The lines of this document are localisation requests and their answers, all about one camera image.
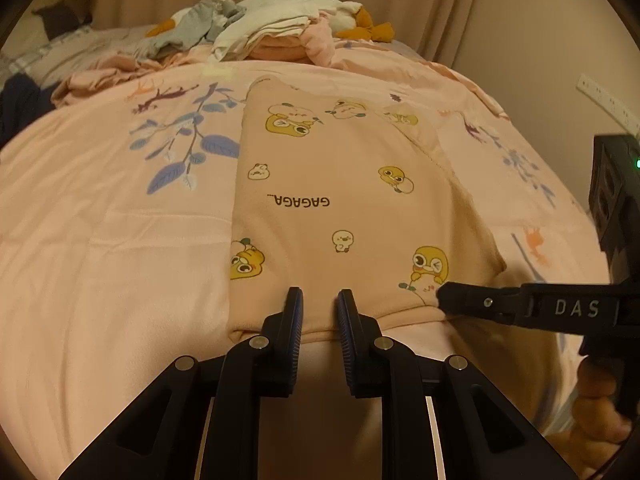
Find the dark navy cloth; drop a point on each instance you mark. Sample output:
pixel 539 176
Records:
pixel 22 107

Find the peach cartoon print shirt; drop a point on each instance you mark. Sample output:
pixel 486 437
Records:
pixel 350 175

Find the grey plaid bedding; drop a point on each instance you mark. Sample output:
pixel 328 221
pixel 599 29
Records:
pixel 75 50

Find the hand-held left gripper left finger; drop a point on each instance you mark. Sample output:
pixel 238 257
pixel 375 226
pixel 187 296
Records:
pixel 296 321

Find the pink garment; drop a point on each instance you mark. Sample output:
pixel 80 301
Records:
pixel 320 45

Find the white wall socket strip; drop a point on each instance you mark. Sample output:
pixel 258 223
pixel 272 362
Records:
pixel 607 102

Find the peach folded garment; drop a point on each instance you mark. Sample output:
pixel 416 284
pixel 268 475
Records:
pixel 275 49

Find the black cushion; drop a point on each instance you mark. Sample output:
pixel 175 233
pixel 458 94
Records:
pixel 65 20

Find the crumpled pink cloth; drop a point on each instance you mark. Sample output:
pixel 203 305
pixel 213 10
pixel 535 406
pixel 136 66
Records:
pixel 100 80

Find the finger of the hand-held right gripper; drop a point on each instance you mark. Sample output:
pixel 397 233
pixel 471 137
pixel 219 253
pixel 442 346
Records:
pixel 475 302

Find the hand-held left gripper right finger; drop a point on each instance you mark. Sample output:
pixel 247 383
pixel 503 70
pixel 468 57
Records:
pixel 344 326

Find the pink printed bed cover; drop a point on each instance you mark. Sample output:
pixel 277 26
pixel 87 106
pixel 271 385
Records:
pixel 125 260

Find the person's right hand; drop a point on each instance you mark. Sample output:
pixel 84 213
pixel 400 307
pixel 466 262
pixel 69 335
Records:
pixel 595 420

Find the grey garment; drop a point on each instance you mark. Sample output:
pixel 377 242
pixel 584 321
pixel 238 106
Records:
pixel 200 22

